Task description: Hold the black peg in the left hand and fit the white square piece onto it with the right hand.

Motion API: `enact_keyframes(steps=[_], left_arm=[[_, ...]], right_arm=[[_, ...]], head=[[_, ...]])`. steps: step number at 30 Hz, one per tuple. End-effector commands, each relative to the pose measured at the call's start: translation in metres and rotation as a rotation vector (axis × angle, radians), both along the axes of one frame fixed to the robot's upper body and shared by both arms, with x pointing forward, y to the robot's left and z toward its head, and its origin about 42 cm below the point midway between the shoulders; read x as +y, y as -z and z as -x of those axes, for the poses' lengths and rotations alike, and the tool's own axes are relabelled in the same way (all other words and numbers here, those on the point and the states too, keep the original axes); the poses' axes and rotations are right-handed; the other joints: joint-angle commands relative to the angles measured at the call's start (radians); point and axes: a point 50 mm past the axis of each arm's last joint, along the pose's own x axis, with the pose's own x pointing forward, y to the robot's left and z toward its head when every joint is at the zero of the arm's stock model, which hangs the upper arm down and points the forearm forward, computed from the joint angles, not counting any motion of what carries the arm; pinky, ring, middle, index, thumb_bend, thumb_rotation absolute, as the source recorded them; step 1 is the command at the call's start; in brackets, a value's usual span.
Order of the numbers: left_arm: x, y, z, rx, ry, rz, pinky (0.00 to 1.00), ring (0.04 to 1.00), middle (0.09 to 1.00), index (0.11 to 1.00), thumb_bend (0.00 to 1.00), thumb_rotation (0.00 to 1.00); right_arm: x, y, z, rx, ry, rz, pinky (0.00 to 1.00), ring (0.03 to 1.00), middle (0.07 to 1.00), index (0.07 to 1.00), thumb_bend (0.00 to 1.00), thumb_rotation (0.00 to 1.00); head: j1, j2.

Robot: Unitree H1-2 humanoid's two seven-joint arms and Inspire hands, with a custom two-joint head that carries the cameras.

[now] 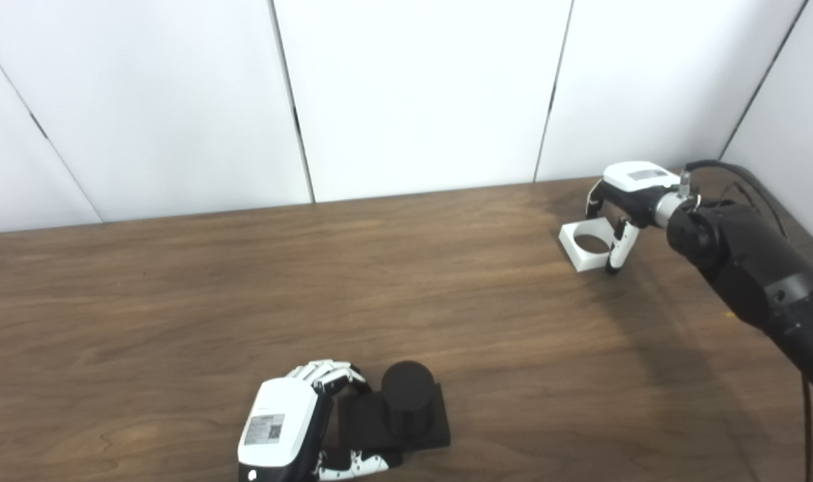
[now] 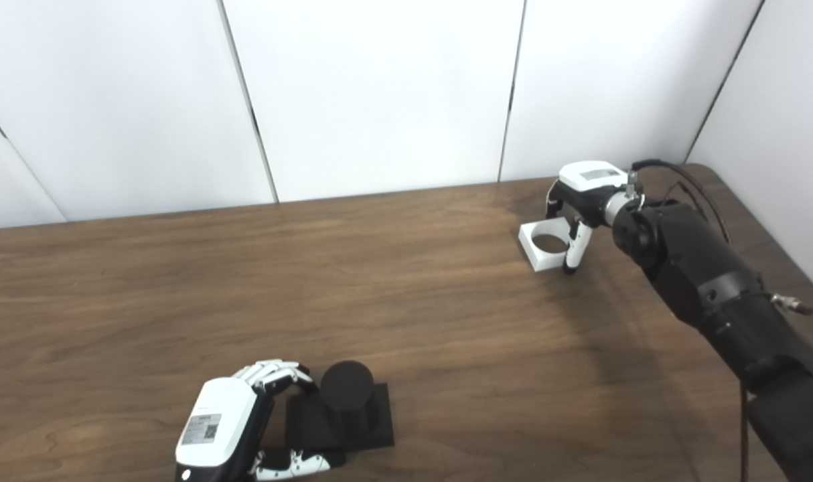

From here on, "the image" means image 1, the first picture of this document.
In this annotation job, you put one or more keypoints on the white and black right hand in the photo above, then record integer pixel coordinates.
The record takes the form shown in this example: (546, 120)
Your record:
(637, 181)

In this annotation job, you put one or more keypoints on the white and black left hand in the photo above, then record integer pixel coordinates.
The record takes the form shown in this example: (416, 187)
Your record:
(279, 422)

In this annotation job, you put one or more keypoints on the white square piece with hole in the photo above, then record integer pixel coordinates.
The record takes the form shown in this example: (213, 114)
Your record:
(584, 261)

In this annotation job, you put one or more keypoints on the black peg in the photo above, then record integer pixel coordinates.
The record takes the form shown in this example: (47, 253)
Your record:
(408, 395)

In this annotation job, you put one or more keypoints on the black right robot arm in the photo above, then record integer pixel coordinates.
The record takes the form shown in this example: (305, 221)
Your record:
(748, 261)

